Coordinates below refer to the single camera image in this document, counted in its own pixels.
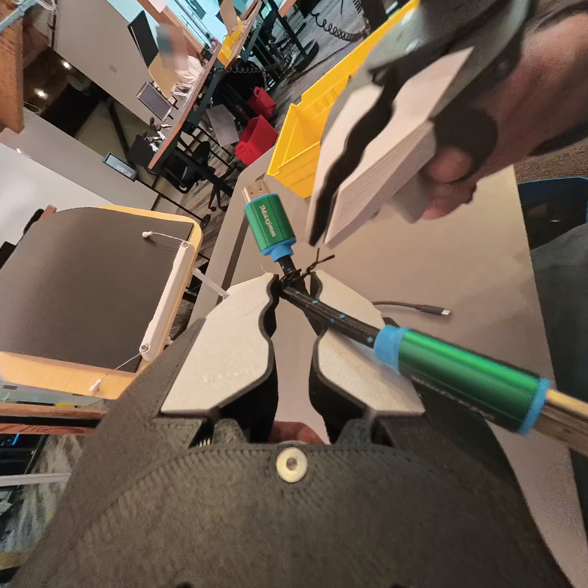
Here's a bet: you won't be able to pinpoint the person's dark jacket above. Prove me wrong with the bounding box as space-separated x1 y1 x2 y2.
530 225 588 416

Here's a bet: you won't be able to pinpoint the grey flat panel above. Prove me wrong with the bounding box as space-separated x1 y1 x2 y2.
206 104 243 148

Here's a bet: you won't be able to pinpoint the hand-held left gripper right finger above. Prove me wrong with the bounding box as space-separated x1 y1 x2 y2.
305 270 426 422

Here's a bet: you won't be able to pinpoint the small yellow bins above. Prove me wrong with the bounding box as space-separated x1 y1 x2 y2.
217 22 245 66

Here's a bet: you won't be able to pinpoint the yellow plastic bin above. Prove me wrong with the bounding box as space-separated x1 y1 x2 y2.
266 0 421 199

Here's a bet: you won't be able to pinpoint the black monitor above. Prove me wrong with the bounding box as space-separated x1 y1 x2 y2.
127 10 160 68

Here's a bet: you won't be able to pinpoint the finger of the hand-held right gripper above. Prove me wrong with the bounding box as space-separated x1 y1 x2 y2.
304 84 398 247
324 46 475 250

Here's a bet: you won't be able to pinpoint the white tablet stand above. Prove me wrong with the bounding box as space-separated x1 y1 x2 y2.
89 230 230 393

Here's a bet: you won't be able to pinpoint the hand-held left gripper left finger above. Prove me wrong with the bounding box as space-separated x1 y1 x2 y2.
160 272 280 420

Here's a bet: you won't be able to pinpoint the small grey monitor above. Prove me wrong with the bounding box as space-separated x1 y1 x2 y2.
136 81 174 121

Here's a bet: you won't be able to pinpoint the long wooden desk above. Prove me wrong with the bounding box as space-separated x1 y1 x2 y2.
147 0 263 172

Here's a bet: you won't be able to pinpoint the small red bin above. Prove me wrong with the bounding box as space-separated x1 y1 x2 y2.
248 86 277 121

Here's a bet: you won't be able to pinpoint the black office chair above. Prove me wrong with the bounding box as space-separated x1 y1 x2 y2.
175 140 230 213

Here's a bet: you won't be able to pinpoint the black braided hdmi cable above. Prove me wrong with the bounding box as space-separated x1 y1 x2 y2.
243 174 588 456

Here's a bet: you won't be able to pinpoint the small tablet sign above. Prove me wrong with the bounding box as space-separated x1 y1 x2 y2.
102 152 138 181

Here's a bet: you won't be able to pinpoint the large red bin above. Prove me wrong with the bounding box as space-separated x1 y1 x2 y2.
234 115 279 167

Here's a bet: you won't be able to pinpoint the black usb cable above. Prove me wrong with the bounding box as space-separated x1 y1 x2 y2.
371 300 453 319

